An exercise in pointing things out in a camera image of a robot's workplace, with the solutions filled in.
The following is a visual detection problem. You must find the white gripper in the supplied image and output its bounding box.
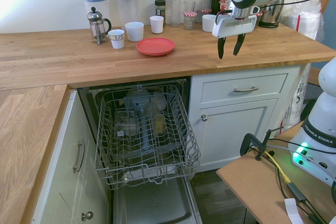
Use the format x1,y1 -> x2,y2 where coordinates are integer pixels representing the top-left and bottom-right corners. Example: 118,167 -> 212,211
212,14 -> 257,60

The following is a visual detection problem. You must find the red plastic plate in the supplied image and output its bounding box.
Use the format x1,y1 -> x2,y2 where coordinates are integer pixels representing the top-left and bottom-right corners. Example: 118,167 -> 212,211
135,37 -> 176,57

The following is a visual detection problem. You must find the steel dishwasher door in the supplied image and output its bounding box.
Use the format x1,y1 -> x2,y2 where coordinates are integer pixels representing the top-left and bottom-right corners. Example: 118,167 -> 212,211
112,176 -> 203,224

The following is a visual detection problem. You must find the white cup at right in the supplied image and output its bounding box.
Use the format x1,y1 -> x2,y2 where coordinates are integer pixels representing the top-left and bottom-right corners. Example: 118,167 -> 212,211
202,14 -> 219,33

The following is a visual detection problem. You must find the glass jar red checkered lid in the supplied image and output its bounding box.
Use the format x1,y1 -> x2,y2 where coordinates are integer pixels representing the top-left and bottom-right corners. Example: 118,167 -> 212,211
253,12 -> 264,27
195,9 -> 212,23
183,10 -> 198,30

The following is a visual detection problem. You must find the white drawer front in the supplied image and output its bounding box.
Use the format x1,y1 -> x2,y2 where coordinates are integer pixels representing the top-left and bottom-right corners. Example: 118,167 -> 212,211
201,73 -> 288,104

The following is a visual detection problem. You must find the tall empty glass jar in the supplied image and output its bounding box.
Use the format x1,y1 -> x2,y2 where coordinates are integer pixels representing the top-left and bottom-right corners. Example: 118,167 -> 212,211
199,0 -> 212,12

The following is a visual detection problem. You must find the stainless steel kettle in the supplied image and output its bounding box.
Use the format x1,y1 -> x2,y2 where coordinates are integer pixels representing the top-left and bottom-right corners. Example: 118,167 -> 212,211
258,0 -> 285,29

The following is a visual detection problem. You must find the clear drinking glass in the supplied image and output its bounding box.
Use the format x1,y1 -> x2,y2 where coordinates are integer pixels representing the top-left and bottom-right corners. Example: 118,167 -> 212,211
183,0 -> 196,15

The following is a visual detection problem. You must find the clear bottle green lid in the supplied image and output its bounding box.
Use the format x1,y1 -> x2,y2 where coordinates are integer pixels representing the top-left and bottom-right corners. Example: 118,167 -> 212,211
169,0 -> 182,27

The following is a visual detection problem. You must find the white ribbed cup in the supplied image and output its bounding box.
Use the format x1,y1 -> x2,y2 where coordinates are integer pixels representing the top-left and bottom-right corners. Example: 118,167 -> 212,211
149,15 -> 165,34

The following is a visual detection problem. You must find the instant coffee jar black lid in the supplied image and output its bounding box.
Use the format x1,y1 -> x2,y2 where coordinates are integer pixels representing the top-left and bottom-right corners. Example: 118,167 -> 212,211
154,0 -> 166,27

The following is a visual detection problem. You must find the white cabinet door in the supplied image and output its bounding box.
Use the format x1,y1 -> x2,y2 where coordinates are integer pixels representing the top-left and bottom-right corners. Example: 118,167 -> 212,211
198,98 -> 279,169

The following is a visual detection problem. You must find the white cup in rack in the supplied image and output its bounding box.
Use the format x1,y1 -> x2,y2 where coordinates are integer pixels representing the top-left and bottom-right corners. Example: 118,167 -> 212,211
151,91 -> 168,112

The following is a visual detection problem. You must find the white ceramic mug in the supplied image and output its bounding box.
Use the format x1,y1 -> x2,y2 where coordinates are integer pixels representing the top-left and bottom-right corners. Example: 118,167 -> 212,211
124,22 -> 145,42

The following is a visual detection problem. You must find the black screw clamp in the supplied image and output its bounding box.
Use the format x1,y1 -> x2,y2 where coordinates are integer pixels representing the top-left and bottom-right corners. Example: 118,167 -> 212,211
240,126 -> 285,161

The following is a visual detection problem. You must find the yellow plastic cup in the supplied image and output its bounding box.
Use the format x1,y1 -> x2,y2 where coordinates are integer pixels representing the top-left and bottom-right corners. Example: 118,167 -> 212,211
153,113 -> 166,134

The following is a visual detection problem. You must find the clear pitcher dark blue lid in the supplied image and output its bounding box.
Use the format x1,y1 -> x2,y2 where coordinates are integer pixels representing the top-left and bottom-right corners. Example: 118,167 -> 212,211
114,0 -> 140,30

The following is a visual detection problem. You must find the small patterned paper cup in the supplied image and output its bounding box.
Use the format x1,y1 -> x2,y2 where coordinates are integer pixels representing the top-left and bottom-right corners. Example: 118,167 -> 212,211
108,29 -> 125,49

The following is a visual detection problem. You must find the glass steel French press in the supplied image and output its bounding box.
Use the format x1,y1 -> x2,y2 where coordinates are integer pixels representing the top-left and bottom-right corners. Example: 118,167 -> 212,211
87,6 -> 112,46

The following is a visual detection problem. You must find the brown wooden mounting board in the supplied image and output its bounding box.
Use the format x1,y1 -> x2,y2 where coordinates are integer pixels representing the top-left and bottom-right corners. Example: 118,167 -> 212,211
216,121 -> 336,224

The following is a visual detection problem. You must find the white paper strip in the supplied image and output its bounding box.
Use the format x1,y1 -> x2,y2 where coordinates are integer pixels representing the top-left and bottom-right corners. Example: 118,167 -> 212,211
284,198 -> 303,224

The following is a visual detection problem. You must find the white corner cabinet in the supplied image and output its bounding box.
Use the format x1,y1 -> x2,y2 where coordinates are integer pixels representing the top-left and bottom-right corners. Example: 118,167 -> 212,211
31,90 -> 111,224

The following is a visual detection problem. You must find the metal drawer handle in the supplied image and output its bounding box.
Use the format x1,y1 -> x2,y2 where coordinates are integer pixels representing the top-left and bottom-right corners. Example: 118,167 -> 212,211
234,86 -> 259,93

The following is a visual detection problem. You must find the grey wire dishwasher rack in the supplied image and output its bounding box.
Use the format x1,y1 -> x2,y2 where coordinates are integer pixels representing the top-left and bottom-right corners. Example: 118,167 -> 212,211
94,84 -> 202,191

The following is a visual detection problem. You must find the grey cable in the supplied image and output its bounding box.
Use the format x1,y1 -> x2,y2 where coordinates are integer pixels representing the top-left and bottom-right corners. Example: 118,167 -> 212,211
266,144 -> 298,153

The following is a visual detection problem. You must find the yellow cable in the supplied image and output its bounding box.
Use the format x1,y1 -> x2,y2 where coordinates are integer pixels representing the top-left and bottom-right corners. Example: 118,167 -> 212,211
264,150 -> 295,184

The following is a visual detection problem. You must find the black cable with inline box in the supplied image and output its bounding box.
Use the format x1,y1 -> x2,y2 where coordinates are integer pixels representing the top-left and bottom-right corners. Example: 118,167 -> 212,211
275,167 -> 328,224

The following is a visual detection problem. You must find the metal corner cabinet handle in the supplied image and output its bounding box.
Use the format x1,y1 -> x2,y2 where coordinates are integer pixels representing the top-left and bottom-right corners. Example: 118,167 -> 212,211
72,139 -> 86,174

